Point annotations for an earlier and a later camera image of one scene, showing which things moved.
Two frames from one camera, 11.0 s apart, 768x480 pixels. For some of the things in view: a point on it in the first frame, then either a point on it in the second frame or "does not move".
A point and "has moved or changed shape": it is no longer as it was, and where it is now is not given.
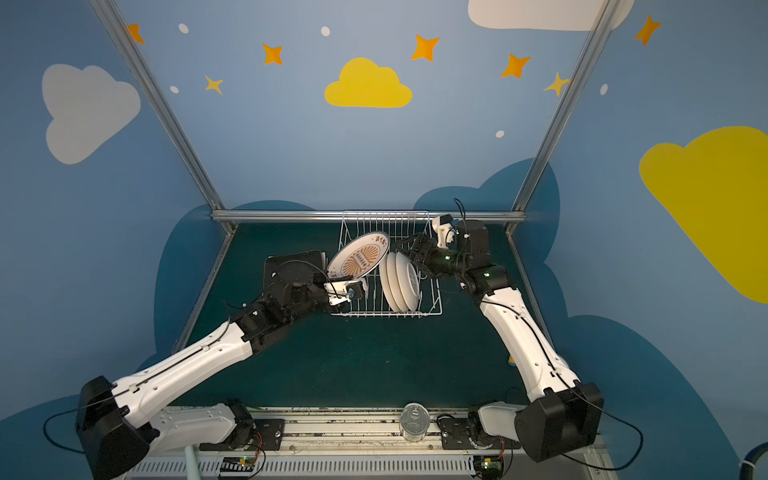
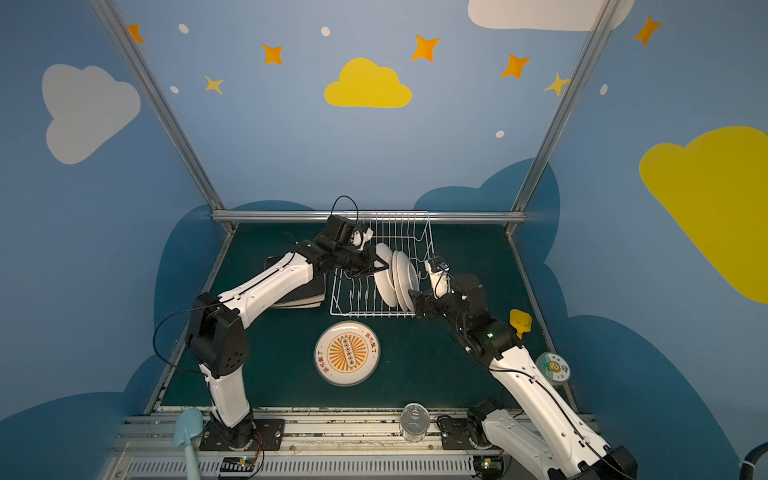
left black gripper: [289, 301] → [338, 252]
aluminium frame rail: [220, 216] does not move
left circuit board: [238, 464] does not move
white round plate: [384, 270] has moved or changed shape
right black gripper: [417, 249] → [425, 301]
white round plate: [359, 256] has moved or changed shape
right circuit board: [488, 467] does not move
